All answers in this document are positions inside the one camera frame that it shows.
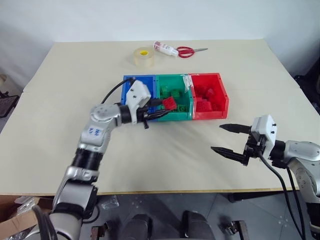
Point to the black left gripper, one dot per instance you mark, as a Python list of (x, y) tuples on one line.
[(143, 115)]

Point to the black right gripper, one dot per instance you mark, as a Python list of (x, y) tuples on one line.
[(253, 147)]

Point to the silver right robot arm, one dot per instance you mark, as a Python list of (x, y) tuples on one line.
[(300, 152)]

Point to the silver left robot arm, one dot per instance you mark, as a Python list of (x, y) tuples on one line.
[(100, 130)]

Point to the green plastic bin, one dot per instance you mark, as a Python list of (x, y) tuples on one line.
[(175, 118)]

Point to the green flat plate brick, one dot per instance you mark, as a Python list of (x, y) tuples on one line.
[(182, 109)]

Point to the blue plastic bin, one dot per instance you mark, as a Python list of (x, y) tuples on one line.
[(147, 81)]

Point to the red plastic bin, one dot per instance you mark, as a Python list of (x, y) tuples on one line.
[(211, 115)]

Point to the crumpled clear tape piece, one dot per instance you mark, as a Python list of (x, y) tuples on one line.
[(187, 83)]

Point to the large red toy brick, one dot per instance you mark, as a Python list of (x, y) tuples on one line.
[(204, 107)]

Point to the clear packing tape roll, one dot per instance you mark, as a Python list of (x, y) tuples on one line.
[(144, 58)]

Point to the black table leg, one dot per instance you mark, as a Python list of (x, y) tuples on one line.
[(232, 197)]

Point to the white glue bottle red label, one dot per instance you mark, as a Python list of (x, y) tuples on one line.
[(165, 48)]

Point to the black office chair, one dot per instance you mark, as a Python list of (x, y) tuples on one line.
[(310, 92)]

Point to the dark rounded shape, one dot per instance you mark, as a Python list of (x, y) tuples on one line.
[(140, 228), (197, 226)]

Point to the small clear plastic bag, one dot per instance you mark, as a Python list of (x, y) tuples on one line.
[(110, 203)]

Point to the black mesh crate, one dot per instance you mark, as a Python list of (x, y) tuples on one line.
[(7, 103)]

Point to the cardboard box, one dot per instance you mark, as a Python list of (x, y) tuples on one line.
[(10, 222)]

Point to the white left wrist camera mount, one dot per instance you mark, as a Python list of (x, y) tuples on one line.
[(137, 92)]

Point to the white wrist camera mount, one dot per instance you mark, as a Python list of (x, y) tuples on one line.
[(137, 92), (265, 130)]

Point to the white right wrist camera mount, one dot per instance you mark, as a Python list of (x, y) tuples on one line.
[(265, 130)]

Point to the brown metal bracket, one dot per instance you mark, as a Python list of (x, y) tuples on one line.
[(236, 230), (100, 233)]

